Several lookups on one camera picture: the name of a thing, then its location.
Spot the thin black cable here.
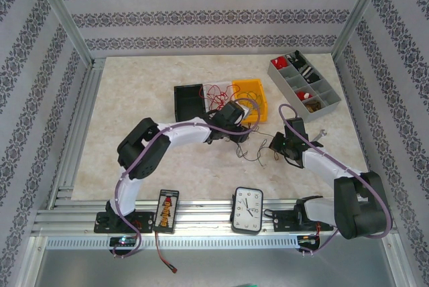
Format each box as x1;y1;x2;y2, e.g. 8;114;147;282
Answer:
235;125;280;168

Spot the thin green cable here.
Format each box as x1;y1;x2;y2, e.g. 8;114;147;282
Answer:
238;89;263;114

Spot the yellow plastic bin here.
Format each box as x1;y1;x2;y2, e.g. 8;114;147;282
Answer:
231;78;270;124

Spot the brown crumpled item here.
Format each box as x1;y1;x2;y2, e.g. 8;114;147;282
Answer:
304;99;323;113

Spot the white plastic bin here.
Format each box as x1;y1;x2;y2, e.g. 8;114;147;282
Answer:
202;80;235;113

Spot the black plastic bin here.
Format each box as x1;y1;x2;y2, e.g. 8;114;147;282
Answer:
173;82;207;123

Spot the grey compartment organizer tray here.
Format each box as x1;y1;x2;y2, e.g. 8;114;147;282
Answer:
267;49;342;123

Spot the black-framed white alarm clock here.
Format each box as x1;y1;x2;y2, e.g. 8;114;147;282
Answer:
230;186;265;235

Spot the black and white striped sock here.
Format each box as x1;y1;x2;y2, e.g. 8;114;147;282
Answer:
300;66;321;82

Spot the small circuit board dark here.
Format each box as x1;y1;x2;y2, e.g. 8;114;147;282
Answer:
297;234;320;246

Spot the black battery tester board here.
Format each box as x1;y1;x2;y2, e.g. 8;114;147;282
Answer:
153;188;180;234

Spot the red battery lead with plug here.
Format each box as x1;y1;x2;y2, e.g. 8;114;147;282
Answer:
156;232;178;274

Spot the small circuit board green light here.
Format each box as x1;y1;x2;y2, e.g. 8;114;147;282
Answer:
109;237;138;247

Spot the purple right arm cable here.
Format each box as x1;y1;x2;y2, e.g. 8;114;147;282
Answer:
278;103;393;257

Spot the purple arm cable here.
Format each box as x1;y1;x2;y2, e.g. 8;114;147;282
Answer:
278;103;393;257
112;97;261;260

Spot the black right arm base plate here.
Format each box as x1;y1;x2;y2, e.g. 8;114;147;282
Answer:
264;209;322;233

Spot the wide aluminium base rail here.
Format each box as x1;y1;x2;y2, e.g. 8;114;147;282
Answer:
32;198;398;236

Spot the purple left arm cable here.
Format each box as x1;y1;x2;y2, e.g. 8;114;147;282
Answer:
112;97;261;260

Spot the slotted grey cable duct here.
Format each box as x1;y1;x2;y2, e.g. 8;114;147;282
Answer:
45;235;299;250

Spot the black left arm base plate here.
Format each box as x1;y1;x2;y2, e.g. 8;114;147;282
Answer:
93;211;155;234

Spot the aluminium side rail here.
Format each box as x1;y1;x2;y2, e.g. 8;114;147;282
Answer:
46;60;107;209

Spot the aluminium frame post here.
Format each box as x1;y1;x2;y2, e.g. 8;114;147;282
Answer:
331;0;393;58
28;0;97;66

